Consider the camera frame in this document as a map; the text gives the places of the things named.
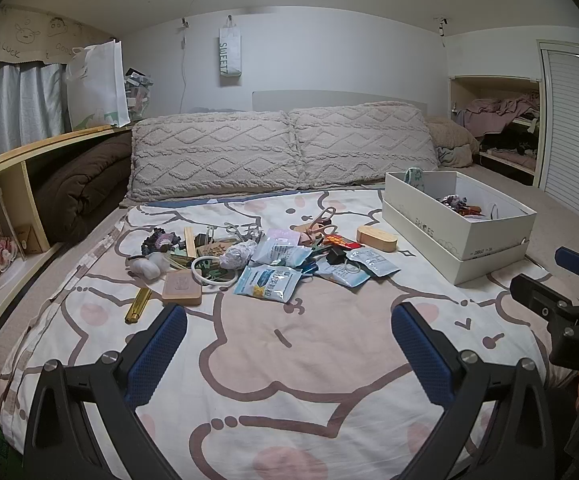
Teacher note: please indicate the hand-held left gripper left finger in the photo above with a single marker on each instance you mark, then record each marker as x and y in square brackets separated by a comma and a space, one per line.
[157, 355]

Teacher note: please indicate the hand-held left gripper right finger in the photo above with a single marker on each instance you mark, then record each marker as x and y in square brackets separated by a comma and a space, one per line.
[422, 355]

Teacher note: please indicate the pink square hook pad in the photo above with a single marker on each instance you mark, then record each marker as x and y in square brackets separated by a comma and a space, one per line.
[182, 287]

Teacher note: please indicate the gold metal tube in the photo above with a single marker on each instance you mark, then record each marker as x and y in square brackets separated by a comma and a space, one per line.
[138, 306]

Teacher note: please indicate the white plush toy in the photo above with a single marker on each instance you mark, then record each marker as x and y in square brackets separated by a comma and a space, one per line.
[149, 265]

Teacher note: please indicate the olive metal bar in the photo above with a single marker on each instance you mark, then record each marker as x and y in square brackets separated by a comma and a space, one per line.
[182, 261]

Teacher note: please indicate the dark crochet piece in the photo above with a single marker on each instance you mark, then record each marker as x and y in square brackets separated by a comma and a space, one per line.
[159, 241]

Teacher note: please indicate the light wooden stick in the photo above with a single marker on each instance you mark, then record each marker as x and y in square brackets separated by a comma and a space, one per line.
[190, 242]

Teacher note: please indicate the white closet shelf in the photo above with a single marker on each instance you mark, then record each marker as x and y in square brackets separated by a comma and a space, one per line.
[507, 160]

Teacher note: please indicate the engraved wooden plaque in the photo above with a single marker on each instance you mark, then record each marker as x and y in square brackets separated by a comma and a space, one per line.
[214, 250]

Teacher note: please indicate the small colourful trinkets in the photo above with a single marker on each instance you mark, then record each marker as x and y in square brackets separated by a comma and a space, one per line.
[457, 202]

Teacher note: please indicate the oval wooden block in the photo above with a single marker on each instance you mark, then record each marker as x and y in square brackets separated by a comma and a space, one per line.
[377, 239]

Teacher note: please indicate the crumpled white tissue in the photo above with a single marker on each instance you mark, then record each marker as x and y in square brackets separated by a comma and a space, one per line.
[237, 255]

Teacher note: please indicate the white louvered door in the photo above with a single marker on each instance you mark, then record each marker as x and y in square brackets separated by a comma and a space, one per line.
[577, 130]

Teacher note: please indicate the clear plastic loop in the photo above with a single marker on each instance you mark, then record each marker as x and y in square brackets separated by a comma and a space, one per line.
[212, 236]

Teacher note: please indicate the blue wipe packet yellow mark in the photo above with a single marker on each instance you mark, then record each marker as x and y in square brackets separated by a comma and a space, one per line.
[267, 282]

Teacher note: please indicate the small black box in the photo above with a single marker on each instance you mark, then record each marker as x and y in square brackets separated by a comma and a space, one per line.
[335, 255]

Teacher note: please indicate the cartoon printed bed sheet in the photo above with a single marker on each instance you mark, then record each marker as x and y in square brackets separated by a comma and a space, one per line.
[289, 375]

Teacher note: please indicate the red printed packet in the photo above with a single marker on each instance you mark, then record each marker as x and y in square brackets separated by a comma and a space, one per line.
[342, 242]

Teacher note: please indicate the white mask packet blue edge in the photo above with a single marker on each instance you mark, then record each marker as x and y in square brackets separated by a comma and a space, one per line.
[279, 250]

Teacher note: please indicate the pink clothing pile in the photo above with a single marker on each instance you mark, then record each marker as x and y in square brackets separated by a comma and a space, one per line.
[499, 110]

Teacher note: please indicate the patterned face mask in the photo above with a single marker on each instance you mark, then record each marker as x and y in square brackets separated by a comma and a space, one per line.
[413, 177]

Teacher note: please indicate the rose gold scissors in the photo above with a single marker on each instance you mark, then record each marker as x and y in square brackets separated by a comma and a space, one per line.
[309, 228]

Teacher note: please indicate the beige plush cushion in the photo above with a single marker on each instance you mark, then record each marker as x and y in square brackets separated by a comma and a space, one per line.
[452, 137]

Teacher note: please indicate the small cardboard box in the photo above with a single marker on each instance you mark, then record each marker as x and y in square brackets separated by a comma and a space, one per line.
[30, 240]

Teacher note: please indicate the lavender packet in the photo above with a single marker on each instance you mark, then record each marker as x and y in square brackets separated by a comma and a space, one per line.
[282, 235]

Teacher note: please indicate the brown folded blanket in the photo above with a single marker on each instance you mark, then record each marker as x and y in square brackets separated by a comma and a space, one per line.
[84, 185]

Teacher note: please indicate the beige knitted pillow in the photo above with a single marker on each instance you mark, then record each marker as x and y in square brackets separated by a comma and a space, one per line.
[209, 155]
[364, 145]

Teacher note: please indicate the clear bin of clutter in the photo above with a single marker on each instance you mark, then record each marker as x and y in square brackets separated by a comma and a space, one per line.
[139, 95]

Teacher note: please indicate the grey bed headboard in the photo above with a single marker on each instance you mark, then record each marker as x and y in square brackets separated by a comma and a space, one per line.
[319, 99]

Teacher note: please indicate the white tote bag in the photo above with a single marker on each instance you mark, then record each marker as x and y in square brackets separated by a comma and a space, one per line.
[97, 85]

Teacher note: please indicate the grey curtain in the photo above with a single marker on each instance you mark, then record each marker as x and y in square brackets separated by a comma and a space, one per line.
[19, 110]

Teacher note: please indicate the white hanging paper bag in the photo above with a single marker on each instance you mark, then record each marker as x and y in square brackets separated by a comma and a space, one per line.
[230, 55]

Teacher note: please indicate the beige doodle printed valance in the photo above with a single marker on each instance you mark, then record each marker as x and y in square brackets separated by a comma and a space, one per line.
[29, 35]

